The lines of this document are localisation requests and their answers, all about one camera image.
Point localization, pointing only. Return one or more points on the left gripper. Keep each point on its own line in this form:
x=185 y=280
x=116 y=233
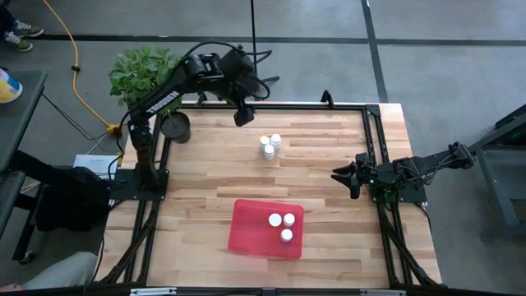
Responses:
x=242 y=96

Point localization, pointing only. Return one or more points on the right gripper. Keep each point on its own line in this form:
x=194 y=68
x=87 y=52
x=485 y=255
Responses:
x=367 y=177

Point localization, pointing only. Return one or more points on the orange pill bottle white cap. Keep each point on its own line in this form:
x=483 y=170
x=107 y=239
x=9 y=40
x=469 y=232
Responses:
x=275 y=220

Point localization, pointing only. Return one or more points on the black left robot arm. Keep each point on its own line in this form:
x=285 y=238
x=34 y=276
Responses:
x=162 y=103

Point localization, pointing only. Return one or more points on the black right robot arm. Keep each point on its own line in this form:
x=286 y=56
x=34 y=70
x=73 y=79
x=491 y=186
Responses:
x=427 y=166

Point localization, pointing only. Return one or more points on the red plastic basket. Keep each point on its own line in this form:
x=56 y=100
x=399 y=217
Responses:
x=250 y=234

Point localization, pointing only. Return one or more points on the black tripod stand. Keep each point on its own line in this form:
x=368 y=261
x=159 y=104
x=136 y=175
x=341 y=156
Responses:
x=252 y=24

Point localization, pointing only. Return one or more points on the black plant pot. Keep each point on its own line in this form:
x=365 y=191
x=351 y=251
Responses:
x=176 y=127

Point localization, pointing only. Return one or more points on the green leafy plant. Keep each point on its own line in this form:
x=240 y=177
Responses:
x=135 y=74

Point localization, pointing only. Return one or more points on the dark metal cart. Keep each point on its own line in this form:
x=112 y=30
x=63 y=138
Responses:
x=493 y=172

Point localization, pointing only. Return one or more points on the white paper sheet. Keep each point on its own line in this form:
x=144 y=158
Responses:
x=94 y=164

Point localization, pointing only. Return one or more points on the black bag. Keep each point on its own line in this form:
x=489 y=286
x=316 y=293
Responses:
x=70 y=201

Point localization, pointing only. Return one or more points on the dark grey side table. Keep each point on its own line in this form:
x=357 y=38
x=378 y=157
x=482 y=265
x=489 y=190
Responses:
x=20 y=119

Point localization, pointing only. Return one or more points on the person's shoe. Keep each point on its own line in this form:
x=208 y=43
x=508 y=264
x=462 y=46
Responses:
x=29 y=29
x=18 y=42

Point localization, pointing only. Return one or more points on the yellow and blue object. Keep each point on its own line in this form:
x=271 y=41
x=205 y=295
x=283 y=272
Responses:
x=8 y=88

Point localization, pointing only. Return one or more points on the person's leg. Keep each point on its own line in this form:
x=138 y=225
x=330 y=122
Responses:
x=61 y=269

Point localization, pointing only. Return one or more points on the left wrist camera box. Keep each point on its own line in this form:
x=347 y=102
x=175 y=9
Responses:
x=244 y=116

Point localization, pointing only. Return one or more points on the black frame clamp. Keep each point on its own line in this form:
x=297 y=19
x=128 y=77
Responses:
x=201 y=98
x=327 y=98

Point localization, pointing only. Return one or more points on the black aluminium table frame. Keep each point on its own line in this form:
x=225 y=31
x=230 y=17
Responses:
x=312 y=107

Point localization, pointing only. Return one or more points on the silver metal bracket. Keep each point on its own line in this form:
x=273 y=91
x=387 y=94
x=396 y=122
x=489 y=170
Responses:
x=382 y=292
x=153 y=291

